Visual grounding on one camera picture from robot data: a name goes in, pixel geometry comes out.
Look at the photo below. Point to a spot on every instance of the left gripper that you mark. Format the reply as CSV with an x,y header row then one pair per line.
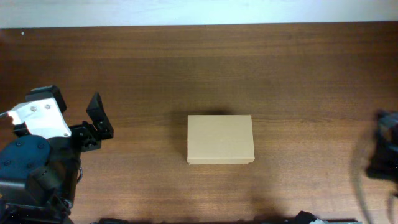
x,y
83,135

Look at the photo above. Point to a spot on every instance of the cardboard box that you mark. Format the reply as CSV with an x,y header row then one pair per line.
x,y
220,139

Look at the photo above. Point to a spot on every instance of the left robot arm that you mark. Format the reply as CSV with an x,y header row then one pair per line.
x,y
41,168

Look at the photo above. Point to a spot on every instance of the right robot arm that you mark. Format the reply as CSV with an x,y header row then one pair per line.
x,y
383,162

